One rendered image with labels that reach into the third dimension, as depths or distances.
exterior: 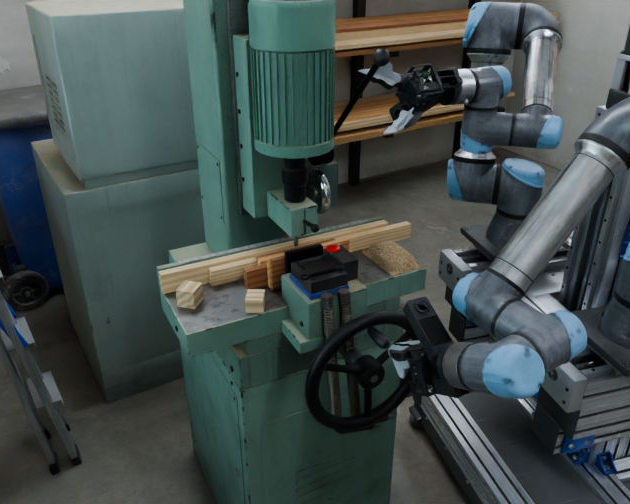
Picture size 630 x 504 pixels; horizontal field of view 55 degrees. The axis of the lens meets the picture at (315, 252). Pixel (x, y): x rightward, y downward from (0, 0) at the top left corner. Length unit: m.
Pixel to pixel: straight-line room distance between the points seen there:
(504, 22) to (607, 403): 0.97
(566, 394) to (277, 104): 0.88
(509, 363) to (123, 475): 1.63
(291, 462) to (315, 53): 0.99
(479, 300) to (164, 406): 1.67
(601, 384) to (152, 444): 1.53
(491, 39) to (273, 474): 1.25
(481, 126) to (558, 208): 0.44
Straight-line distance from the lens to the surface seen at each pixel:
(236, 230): 1.59
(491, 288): 1.05
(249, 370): 1.38
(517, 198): 1.78
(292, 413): 1.52
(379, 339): 1.17
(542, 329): 0.98
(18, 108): 2.93
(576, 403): 1.48
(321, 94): 1.27
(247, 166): 1.47
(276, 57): 1.24
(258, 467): 1.59
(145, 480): 2.24
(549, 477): 2.01
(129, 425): 2.44
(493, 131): 1.46
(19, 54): 3.47
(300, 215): 1.38
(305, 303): 1.23
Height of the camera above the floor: 1.62
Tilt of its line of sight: 28 degrees down
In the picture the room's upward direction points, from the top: straight up
